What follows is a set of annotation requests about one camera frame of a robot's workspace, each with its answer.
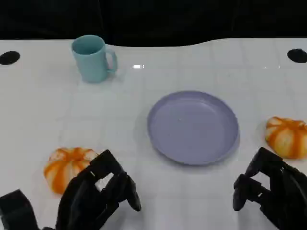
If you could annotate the black round table grommet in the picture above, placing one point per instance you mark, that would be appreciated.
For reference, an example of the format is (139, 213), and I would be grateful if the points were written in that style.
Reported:
(9, 58)
(298, 56)

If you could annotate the lilac plate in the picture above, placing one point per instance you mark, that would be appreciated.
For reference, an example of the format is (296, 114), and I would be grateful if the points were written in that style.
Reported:
(192, 127)

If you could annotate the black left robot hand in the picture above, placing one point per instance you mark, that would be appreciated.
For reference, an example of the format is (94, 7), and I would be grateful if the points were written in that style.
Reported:
(81, 198)

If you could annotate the orange white toy bread roll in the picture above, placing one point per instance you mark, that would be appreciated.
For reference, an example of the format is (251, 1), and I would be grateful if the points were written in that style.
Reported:
(287, 139)
(62, 167)

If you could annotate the pale green mug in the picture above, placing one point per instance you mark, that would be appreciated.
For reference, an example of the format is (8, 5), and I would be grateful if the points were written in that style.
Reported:
(92, 64)

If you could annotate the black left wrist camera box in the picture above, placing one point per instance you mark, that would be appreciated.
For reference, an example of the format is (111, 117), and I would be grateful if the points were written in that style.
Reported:
(16, 210)

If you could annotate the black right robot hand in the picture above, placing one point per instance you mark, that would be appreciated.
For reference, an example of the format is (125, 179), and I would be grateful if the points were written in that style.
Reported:
(285, 191)

